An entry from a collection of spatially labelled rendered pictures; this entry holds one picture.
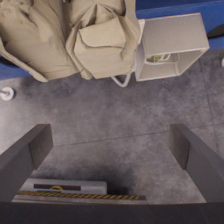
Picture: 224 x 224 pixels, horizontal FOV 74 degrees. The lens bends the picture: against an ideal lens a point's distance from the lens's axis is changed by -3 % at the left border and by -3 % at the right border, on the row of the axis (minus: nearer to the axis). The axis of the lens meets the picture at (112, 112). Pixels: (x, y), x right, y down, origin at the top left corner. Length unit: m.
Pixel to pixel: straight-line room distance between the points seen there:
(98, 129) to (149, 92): 0.43
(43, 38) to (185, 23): 0.54
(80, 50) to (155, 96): 0.87
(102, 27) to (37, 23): 0.10
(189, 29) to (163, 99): 0.54
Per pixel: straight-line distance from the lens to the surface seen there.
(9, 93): 1.32
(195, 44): 0.67
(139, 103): 1.07
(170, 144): 0.17
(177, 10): 0.70
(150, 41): 0.63
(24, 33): 0.29
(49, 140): 0.17
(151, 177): 1.11
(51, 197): 0.81
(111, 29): 0.26
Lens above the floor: 1.05
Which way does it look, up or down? 83 degrees down
